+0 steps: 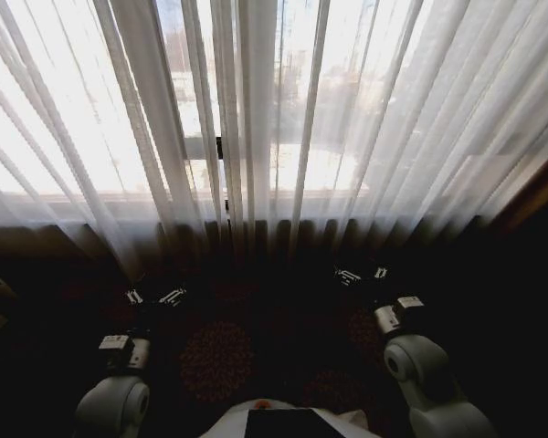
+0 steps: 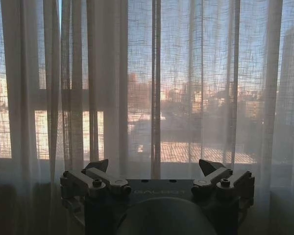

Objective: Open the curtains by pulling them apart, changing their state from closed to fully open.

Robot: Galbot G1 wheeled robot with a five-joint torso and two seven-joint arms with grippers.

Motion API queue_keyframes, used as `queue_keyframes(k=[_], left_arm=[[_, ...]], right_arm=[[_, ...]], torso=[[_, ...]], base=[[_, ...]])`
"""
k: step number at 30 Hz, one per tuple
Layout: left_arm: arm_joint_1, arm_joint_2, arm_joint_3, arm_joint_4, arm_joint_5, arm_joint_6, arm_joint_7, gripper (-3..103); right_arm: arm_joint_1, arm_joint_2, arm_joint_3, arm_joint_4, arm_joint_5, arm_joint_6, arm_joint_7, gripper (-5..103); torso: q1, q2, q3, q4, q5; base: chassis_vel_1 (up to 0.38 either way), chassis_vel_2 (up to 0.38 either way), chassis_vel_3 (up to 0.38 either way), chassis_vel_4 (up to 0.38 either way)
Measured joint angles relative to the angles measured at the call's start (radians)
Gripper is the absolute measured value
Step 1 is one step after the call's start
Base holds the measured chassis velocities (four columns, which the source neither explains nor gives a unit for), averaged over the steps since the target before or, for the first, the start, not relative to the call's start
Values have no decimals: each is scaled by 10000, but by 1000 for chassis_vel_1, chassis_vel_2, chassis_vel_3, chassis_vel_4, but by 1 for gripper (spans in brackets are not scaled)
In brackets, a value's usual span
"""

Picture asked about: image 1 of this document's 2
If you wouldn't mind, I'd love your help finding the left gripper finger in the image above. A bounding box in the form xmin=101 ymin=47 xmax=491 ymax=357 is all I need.
xmin=157 ymin=278 xmax=188 ymax=308
xmin=123 ymin=281 xmax=144 ymax=306

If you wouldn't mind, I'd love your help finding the white robot front shell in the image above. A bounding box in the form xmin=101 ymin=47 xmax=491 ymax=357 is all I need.
xmin=204 ymin=398 xmax=372 ymax=438

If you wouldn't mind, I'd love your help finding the white sheer curtain panel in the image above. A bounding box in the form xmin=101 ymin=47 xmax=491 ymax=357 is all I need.
xmin=0 ymin=0 xmax=232 ymax=284
xmin=209 ymin=0 xmax=548 ymax=270

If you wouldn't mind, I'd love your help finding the brown wooden side trim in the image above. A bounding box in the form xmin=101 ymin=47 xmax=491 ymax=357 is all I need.
xmin=495 ymin=152 xmax=548 ymax=229

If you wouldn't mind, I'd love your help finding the dark window frame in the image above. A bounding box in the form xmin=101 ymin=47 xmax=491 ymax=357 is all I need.
xmin=182 ymin=134 xmax=232 ymax=214

